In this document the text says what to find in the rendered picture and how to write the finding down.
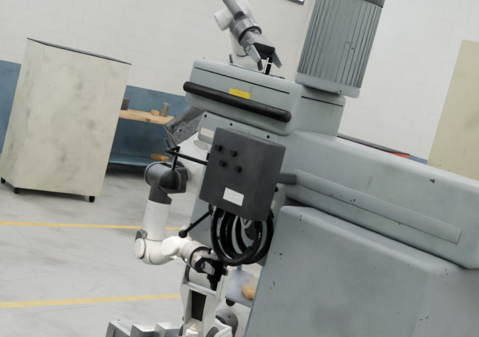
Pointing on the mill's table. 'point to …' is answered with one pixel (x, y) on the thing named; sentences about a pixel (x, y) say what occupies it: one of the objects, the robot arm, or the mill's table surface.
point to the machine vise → (122, 328)
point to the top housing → (279, 97)
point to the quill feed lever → (199, 221)
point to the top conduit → (238, 102)
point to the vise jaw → (142, 330)
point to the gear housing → (206, 135)
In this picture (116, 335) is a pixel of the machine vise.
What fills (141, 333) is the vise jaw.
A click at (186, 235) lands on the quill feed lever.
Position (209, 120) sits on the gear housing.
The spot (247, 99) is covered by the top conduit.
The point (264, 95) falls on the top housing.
